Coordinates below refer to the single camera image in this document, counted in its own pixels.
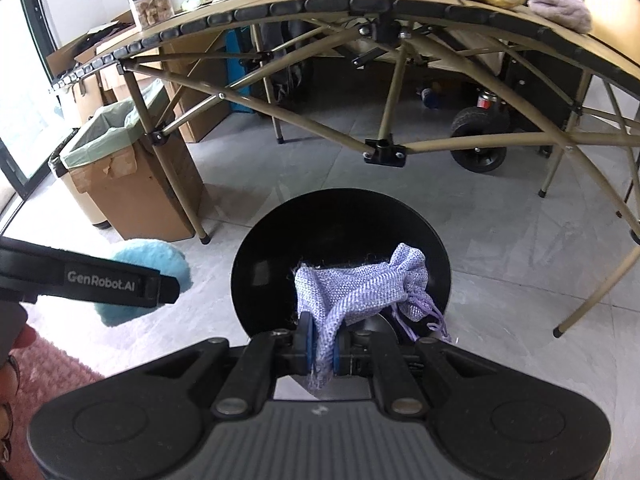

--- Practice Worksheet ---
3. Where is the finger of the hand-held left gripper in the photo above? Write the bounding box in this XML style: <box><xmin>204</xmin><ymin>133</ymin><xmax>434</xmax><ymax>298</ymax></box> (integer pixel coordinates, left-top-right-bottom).
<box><xmin>0</xmin><ymin>237</ymin><xmax>181</xmax><ymax>307</ymax></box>

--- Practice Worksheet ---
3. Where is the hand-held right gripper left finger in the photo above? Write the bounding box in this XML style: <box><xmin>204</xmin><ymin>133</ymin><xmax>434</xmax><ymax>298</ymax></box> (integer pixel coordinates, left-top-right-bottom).
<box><xmin>145</xmin><ymin>312</ymin><xmax>316</xmax><ymax>417</ymax></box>

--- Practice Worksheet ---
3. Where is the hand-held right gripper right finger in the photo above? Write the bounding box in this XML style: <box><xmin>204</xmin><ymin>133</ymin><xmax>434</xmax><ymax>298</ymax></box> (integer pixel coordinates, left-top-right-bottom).
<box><xmin>331</xmin><ymin>330</ymin><xmax>493</xmax><ymax>417</ymax></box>

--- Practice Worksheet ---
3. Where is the light blue plush toy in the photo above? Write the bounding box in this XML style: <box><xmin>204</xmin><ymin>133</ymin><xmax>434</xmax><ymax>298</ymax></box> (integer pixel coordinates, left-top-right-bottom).
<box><xmin>94</xmin><ymin>239</ymin><xmax>192</xmax><ymax>329</ymax></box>

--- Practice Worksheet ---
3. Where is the purple knit drawstring pouch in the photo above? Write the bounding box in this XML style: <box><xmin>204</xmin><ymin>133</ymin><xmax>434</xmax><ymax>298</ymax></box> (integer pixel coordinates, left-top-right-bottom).
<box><xmin>291</xmin><ymin>242</ymin><xmax>454</xmax><ymax>394</ymax></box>

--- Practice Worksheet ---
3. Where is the black trash bin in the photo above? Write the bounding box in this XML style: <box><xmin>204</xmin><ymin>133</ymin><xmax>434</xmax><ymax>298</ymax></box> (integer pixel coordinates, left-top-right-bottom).
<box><xmin>233</xmin><ymin>188</ymin><xmax>451</xmax><ymax>357</ymax></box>

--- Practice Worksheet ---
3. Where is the person's left hand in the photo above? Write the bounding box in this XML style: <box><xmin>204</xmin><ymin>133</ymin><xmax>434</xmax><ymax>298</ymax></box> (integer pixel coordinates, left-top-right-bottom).
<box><xmin>0</xmin><ymin>327</ymin><xmax>37</xmax><ymax>467</ymax></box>

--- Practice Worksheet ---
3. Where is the cardboard box green liner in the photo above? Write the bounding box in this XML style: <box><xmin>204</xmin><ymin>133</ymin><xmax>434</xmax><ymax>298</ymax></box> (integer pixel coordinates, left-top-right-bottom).
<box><xmin>59</xmin><ymin>79</ymin><xmax>206</xmax><ymax>242</ymax></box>

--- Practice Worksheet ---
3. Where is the pink fluffy rug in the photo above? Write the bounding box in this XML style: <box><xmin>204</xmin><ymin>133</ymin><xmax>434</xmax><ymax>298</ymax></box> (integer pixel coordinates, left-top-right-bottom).
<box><xmin>0</xmin><ymin>310</ymin><xmax>107</xmax><ymax>480</ymax></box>

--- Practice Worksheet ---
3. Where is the large open cardboard box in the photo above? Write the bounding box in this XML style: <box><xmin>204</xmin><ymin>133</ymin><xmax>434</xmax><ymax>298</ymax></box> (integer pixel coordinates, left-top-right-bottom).
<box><xmin>96</xmin><ymin>24</ymin><xmax>232</xmax><ymax>144</ymax></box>

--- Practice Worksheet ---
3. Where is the cardboard box with dark clothes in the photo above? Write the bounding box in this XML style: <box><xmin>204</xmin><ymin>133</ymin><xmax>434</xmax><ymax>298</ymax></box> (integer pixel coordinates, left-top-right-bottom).
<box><xmin>45</xmin><ymin>16</ymin><xmax>137</xmax><ymax>82</ymax></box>

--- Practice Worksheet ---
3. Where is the clear jar black lid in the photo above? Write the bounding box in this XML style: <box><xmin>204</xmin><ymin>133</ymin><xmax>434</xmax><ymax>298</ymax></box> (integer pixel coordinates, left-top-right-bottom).
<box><xmin>129</xmin><ymin>0</ymin><xmax>176</xmax><ymax>31</ymax></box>

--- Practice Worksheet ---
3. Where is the tan folding slat table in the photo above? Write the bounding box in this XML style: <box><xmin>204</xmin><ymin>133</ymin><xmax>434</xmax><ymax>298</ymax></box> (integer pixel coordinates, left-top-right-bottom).
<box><xmin>47</xmin><ymin>0</ymin><xmax>640</xmax><ymax>339</ymax></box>

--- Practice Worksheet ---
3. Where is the lilac plush cloth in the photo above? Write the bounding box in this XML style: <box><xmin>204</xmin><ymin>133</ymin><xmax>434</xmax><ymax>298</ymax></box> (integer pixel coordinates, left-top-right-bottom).
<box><xmin>527</xmin><ymin>0</ymin><xmax>594</xmax><ymax>34</ymax></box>

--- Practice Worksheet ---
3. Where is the yellow thermos jug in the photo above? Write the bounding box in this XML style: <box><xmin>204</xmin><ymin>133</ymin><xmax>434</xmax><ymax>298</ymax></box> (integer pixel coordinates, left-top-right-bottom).
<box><xmin>581</xmin><ymin>0</ymin><xmax>635</xmax><ymax>48</ymax></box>

